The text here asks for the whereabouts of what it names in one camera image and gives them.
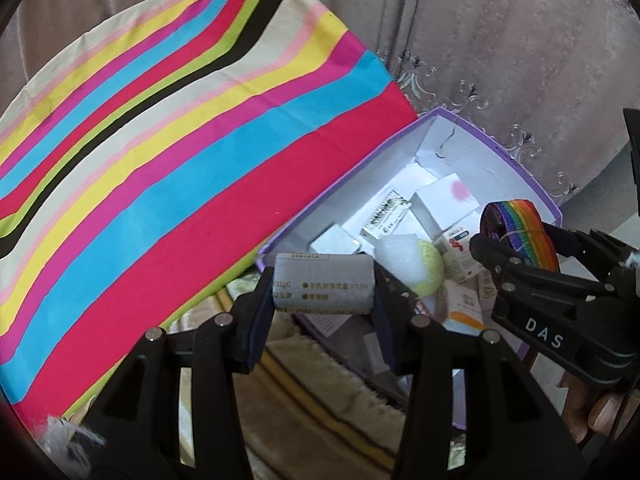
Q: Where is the black and white printed box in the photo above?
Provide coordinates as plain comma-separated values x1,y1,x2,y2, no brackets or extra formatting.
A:
359,190,413,238

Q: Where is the grey and white box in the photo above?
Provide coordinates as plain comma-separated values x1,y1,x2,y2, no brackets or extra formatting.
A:
272,252,376,316

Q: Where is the purple-edged white storage box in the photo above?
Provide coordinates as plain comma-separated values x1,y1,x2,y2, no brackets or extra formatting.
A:
255,106,563,431

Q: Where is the small white box red mark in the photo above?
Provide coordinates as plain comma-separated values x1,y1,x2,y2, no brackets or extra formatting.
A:
432,227,483,283

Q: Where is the colourful striped cloth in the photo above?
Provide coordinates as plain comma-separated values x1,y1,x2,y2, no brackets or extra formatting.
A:
0,0,418,421

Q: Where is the white box with pink print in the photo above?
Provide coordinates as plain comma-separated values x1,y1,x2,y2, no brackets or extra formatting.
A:
412,172,483,233

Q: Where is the green round sponge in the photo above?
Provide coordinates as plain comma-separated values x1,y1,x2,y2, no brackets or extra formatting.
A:
407,241,446,297

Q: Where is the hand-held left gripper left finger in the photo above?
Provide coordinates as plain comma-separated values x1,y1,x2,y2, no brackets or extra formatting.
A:
87,272,276,480

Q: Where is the silver grey box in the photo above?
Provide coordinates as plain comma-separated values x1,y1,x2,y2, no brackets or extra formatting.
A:
309,225,362,256

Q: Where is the white foam block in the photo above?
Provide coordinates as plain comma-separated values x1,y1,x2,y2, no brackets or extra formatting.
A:
375,232,426,296

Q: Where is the striped velvet cushion with tassels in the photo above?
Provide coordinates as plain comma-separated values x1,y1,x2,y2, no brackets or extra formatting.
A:
165,270,461,480

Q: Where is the grey-brown embroidered curtain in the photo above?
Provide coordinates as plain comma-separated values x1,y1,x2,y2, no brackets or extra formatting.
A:
10,0,640,241

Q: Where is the person's right hand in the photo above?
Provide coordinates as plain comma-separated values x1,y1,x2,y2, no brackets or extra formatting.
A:
565,370,632,444

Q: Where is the rainbow strap roll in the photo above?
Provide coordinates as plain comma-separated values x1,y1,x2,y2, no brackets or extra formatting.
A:
482,201,560,271

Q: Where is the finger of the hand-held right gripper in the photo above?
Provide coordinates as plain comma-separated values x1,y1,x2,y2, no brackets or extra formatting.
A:
544,224,632,275
469,232,533,293

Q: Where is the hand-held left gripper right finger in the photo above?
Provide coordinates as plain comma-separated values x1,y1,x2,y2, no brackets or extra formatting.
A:
372,265,586,480

